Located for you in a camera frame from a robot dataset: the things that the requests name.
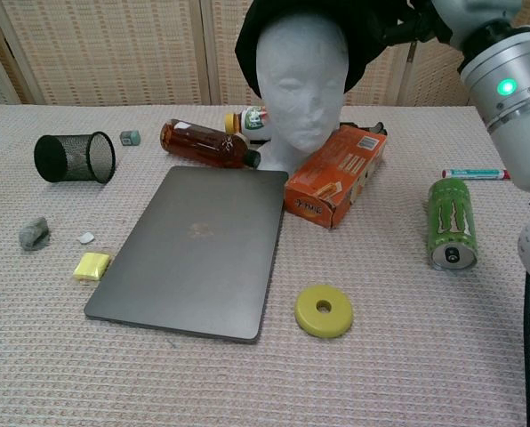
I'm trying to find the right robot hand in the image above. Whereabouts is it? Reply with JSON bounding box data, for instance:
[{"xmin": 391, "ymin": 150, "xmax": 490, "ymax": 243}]
[{"xmin": 380, "ymin": 0, "xmax": 525, "ymax": 46}]

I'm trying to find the black baseball cap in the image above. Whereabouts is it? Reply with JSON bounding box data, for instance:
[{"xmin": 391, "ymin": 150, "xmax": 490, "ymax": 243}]
[{"xmin": 234, "ymin": 0, "xmax": 453, "ymax": 101}]

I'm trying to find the white foam mannequin head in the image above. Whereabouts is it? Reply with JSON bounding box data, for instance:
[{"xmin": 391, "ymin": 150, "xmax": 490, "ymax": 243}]
[{"xmin": 254, "ymin": 10, "xmax": 351, "ymax": 173}]

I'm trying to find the teal marker with red cap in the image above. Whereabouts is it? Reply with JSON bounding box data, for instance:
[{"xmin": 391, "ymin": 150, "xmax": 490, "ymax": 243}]
[{"xmin": 440, "ymin": 167, "xmax": 511, "ymax": 181}]

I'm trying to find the green energy drink can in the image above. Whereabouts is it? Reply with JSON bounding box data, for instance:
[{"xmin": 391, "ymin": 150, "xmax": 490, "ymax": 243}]
[{"xmin": 426, "ymin": 177, "xmax": 478, "ymax": 273}]

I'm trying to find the orange cardboard box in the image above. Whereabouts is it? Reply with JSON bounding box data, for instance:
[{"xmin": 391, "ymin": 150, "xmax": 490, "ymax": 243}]
[{"xmin": 283, "ymin": 124, "xmax": 389, "ymax": 230}]

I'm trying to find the yellow-capped drink bottle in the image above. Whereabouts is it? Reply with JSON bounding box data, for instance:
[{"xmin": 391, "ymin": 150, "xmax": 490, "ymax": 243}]
[{"xmin": 223, "ymin": 105, "xmax": 273, "ymax": 144}]

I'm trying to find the brown tea bottle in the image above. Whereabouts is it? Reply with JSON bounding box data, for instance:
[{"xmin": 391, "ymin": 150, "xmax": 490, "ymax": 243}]
[{"xmin": 159, "ymin": 118, "xmax": 263, "ymax": 171}]

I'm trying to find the yellow disc with hole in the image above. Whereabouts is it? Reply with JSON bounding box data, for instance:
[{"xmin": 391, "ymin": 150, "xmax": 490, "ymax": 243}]
[{"xmin": 293, "ymin": 285, "xmax": 356, "ymax": 340}]

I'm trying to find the woven folding screen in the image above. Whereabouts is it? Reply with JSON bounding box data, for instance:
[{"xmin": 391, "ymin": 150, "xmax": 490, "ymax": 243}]
[{"xmin": 0, "ymin": 0, "xmax": 484, "ymax": 108}]

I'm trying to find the grey laptop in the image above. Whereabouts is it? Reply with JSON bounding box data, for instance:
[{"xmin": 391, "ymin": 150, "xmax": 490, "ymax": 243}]
[{"xmin": 83, "ymin": 165, "xmax": 290, "ymax": 345}]

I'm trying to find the pink woven tablecloth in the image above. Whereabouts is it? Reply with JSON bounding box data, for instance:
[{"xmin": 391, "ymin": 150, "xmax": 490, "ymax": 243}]
[{"xmin": 0, "ymin": 102, "xmax": 530, "ymax": 427}]

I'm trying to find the black mesh pen holder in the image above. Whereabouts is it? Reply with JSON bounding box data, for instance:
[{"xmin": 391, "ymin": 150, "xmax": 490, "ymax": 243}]
[{"xmin": 33, "ymin": 130, "xmax": 116, "ymax": 185}]

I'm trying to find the yellow sticky note pad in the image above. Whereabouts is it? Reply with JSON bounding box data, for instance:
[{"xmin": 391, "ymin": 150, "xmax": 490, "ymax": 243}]
[{"xmin": 71, "ymin": 251, "xmax": 114, "ymax": 284}]

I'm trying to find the grey stone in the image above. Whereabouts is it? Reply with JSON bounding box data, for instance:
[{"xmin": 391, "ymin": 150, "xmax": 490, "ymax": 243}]
[{"xmin": 17, "ymin": 215, "xmax": 51, "ymax": 252}]

